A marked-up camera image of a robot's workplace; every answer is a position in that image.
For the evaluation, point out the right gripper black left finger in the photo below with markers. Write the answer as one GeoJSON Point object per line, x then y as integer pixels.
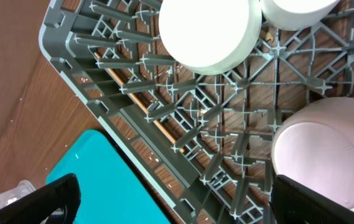
{"type": "Point", "coordinates": [57, 202]}

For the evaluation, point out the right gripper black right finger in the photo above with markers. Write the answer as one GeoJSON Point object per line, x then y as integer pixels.
{"type": "Point", "coordinates": [291, 203]}

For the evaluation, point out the small pink bowl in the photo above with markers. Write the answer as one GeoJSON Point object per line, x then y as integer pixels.
{"type": "Point", "coordinates": [315, 147]}

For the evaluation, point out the wooden chopstick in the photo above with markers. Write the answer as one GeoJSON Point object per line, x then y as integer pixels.
{"type": "Point", "coordinates": [137, 101]}

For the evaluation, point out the pale green bowl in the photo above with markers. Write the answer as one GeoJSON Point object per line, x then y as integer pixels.
{"type": "Point", "coordinates": [210, 36]}

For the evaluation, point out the white paper cup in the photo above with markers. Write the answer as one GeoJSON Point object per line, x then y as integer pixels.
{"type": "Point", "coordinates": [295, 14]}

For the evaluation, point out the clear plastic waste bin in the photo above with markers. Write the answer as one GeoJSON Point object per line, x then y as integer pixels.
{"type": "Point", "coordinates": [24, 188]}

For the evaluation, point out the grey dishwasher rack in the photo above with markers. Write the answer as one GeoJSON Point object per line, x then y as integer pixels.
{"type": "Point", "coordinates": [219, 169]}

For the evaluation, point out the teal plastic tray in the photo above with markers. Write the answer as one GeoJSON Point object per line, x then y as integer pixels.
{"type": "Point", "coordinates": [110, 191]}

